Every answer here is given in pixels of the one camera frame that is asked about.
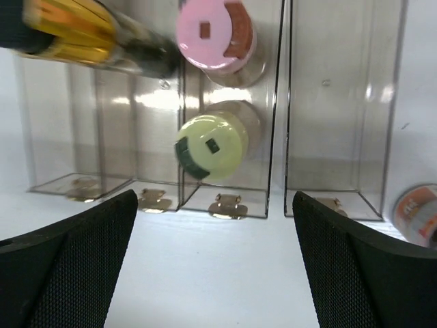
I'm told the pink-lid spice jar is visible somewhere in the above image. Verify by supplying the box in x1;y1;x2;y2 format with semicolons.
176;0;266;88

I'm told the clear organizer bin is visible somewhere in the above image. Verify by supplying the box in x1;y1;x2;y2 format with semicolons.
174;1;285;219
17;58;102;203
284;1;408;221
96;71;183;213

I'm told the black-gold cap spice bottle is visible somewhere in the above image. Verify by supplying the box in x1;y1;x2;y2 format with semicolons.
1;0;180;79

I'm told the red-label lid spice jar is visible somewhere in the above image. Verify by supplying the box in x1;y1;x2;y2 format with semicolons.
392;184;436;249

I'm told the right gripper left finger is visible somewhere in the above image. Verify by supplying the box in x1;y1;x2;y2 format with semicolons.
1;190;138;327

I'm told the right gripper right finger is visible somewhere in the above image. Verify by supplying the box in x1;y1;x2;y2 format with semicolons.
292;191;436;327

